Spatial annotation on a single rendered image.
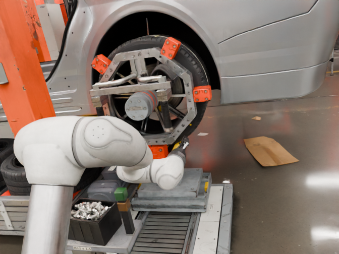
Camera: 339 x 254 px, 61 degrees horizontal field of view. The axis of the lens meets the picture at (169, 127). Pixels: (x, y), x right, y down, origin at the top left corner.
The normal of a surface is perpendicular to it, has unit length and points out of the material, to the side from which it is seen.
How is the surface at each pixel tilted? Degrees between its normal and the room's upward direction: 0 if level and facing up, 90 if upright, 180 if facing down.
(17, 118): 90
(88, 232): 90
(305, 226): 0
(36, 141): 63
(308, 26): 91
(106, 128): 55
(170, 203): 90
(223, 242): 0
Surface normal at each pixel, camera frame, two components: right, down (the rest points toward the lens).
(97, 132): -0.09, -0.28
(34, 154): -0.37, -0.14
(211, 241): -0.16, -0.93
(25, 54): 0.96, -0.06
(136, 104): -0.23, 0.37
